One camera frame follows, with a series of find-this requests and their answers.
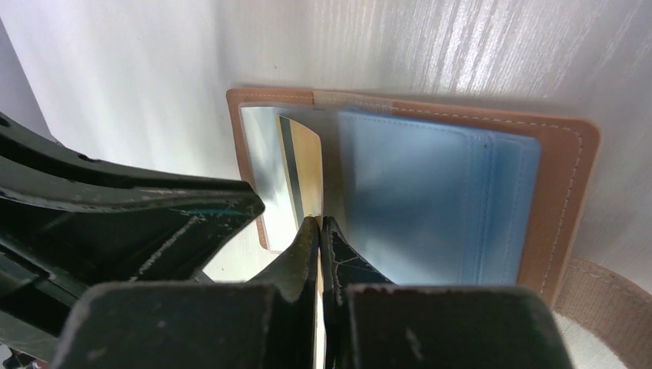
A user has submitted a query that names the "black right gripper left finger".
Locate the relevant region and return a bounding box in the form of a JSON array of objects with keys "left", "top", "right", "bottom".
[{"left": 52, "top": 217, "right": 320, "bottom": 368}]

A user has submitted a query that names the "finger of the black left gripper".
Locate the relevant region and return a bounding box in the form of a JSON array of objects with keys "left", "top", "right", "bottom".
[{"left": 1, "top": 115, "right": 264, "bottom": 361}]

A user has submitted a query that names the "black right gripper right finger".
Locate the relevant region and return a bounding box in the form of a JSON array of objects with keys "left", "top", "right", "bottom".
[{"left": 320, "top": 217, "right": 572, "bottom": 368}]

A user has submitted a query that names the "tan leather card holder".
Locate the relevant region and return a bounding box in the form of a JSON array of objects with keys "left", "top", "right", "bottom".
[{"left": 226, "top": 87, "right": 652, "bottom": 369}]

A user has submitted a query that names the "yellow credit card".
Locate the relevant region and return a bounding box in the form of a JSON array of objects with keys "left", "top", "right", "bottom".
[{"left": 277, "top": 115, "right": 324, "bottom": 227}]

